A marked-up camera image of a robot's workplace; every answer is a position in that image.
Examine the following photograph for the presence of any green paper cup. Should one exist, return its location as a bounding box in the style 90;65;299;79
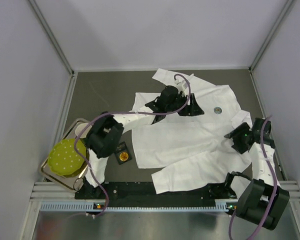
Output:
75;123;92;139

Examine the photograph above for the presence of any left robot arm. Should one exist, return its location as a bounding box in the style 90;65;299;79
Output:
74;85;205;160

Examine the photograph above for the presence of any blue round brooch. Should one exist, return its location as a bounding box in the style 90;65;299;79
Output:
213;107;222;114

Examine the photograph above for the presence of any white button-up shirt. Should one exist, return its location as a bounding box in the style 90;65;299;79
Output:
131;75;252;194

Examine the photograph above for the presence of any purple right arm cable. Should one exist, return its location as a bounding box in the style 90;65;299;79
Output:
228;114;278;240

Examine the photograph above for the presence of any green polka dot plate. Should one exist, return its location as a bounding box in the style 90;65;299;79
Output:
47;138;85;178

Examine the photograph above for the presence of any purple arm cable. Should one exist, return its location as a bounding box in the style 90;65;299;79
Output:
228;114;278;240
73;74;192;221

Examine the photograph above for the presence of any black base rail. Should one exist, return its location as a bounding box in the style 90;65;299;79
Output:
74;181;241;208

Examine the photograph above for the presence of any small black box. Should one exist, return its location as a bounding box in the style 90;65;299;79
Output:
114;141;133;165

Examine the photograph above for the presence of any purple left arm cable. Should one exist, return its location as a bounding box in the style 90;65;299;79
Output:
73;74;192;221

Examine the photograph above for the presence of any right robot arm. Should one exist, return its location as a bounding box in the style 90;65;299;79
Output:
225;118;290;230

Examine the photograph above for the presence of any yellow sunflower brooch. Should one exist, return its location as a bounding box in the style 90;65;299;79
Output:
119;152;129;162

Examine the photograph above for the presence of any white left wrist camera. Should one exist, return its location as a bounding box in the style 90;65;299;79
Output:
174;79;188;93

